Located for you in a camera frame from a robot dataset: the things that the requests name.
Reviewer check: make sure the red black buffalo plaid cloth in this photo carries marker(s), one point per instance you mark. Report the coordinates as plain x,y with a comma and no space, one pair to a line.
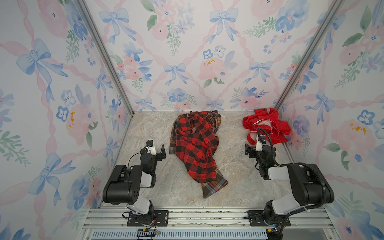
195,147

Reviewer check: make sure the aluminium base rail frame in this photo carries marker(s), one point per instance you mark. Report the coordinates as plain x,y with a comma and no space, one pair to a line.
190,216

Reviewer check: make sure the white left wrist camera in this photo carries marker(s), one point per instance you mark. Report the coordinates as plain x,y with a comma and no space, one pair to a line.
150,148

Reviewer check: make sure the brown multicolour tartan cloth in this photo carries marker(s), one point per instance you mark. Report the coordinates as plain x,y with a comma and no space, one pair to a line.
214,186

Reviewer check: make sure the plain red garment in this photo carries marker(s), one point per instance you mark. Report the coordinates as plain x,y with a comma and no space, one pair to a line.
268,120

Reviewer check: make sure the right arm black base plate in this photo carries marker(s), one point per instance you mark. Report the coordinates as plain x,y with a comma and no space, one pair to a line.
258,218

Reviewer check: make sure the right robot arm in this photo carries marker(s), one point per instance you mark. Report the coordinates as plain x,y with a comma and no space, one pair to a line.
309,188

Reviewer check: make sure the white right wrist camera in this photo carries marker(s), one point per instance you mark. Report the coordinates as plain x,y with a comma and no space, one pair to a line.
260,142

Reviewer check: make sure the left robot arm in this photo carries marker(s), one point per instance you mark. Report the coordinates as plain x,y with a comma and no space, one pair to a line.
124,183

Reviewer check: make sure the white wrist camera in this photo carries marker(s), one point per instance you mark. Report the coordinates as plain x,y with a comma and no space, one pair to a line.
150,148
260,142

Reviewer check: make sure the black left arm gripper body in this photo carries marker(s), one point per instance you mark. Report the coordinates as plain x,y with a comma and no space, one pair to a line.
158,157

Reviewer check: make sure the aluminium corner post right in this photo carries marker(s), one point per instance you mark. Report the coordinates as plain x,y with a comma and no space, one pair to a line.
321,32

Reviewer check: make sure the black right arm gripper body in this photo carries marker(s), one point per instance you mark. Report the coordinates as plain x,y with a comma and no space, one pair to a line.
253,153

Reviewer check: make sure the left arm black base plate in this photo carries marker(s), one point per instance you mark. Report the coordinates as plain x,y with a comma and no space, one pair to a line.
155,218

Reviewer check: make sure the aluminium corner post left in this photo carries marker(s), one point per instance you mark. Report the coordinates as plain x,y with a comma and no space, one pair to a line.
94,32

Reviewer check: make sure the aluminium corner post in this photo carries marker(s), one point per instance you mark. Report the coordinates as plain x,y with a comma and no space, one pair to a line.
321,32
94,32

